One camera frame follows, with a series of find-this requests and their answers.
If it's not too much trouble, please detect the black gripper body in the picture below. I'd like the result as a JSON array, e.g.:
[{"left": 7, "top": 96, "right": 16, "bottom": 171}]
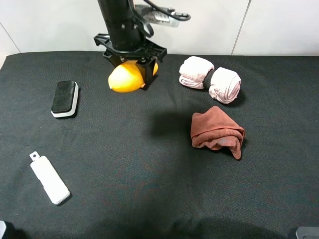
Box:
[{"left": 94, "top": 24, "right": 167, "bottom": 67}]

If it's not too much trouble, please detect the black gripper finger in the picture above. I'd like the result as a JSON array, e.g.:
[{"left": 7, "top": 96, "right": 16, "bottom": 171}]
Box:
[{"left": 136, "top": 57, "right": 157, "bottom": 91}]

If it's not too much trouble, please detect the yellow toy mango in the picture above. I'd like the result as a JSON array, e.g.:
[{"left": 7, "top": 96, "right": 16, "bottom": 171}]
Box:
[{"left": 108, "top": 60, "right": 147, "bottom": 93}]

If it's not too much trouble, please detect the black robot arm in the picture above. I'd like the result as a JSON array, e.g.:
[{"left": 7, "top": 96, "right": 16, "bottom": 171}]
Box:
[{"left": 94, "top": 0, "right": 167, "bottom": 93}]

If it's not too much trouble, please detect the grey object bottom right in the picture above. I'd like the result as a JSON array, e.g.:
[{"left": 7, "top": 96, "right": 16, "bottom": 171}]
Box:
[{"left": 296, "top": 227, "right": 319, "bottom": 239}]

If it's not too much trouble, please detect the pink rolled towel left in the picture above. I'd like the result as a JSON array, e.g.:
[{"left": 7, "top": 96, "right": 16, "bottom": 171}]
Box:
[{"left": 179, "top": 56, "right": 215, "bottom": 90}]

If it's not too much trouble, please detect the pink rolled towel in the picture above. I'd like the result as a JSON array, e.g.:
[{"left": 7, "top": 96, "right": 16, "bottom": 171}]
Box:
[
  {"left": 209, "top": 67, "right": 241, "bottom": 104},
  {"left": 179, "top": 56, "right": 215, "bottom": 90}
]

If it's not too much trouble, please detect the pink rolled towel right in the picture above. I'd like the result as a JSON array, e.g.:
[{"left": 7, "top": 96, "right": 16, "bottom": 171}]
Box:
[{"left": 209, "top": 67, "right": 241, "bottom": 104}]

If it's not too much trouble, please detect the black white board eraser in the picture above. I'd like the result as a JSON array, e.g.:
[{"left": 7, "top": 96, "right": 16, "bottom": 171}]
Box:
[{"left": 51, "top": 80, "right": 79, "bottom": 118}]

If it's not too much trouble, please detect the brown crumpled cloth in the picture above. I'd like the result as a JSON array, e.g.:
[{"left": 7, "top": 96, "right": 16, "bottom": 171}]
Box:
[{"left": 190, "top": 106, "right": 245, "bottom": 160}]

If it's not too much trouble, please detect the black table cloth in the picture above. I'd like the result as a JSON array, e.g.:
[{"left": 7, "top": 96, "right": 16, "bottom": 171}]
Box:
[{"left": 0, "top": 52, "right": 319, "bottom": 239}]

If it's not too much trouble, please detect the white plastic case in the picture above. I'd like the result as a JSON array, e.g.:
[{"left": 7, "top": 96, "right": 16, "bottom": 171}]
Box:
[{"left": 29, "top": 151, "right": 70, "bottom": 205}]

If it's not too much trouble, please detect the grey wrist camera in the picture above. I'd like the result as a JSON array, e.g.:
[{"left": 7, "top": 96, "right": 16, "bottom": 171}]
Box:
[{"left": 135, "top": 4, "right": 191, "bottom": 27}]

